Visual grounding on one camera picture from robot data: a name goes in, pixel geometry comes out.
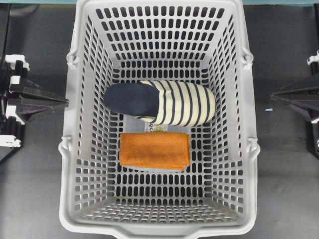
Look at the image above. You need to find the striped navy cream slipper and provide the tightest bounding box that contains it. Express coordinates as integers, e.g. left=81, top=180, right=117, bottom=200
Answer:
left=104, top=80, right=216, bottom=127

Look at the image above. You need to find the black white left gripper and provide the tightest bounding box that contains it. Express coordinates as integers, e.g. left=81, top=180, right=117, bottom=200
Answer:
left=0, top=54, right=68, bottom=162

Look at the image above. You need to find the grey plastic shopping basket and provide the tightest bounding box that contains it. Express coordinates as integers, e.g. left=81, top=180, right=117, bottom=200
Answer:
left=59, top=0, right=260, bottom=239

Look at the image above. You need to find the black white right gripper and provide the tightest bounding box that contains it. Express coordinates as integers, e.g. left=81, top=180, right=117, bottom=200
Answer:
left=271, top=50, right=319, bottom=158

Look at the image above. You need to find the clear plastic packaged item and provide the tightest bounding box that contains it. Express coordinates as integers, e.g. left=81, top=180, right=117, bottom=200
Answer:
left=123, top=116, right=190, bottom=172

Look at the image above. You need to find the orange folded cloth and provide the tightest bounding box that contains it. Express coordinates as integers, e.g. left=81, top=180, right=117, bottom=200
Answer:
left=119, top=132, right=190, bottom=172

